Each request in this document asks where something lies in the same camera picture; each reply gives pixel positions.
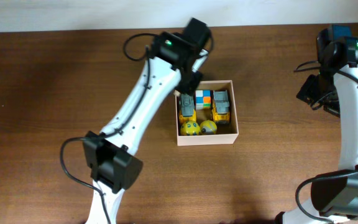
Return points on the multicoloured puzzle cube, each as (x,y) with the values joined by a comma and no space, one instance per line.
(202,99)

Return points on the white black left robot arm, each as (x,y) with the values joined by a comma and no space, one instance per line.
(171,64)

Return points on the yellow ball blue letters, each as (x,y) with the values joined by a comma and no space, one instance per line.
(190,128)

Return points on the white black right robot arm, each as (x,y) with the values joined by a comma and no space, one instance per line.
(331,197)

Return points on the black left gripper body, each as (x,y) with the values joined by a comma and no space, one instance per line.
(189,80)

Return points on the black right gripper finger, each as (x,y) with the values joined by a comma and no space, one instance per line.
(309,92)
(332,107)

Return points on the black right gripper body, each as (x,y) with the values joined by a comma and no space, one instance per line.
(317,95)

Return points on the yellow minion ball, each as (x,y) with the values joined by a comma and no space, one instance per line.
(208,127)

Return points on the yellow toy truck grey cab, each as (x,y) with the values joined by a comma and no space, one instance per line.
(187,109)

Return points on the yellow toy dump truck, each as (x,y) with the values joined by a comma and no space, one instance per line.
(221,107)

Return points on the white cardboard box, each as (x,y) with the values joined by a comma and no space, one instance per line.
(226,133)

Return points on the yellow wooden rattle drum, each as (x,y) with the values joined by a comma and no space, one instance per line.
(176,93)

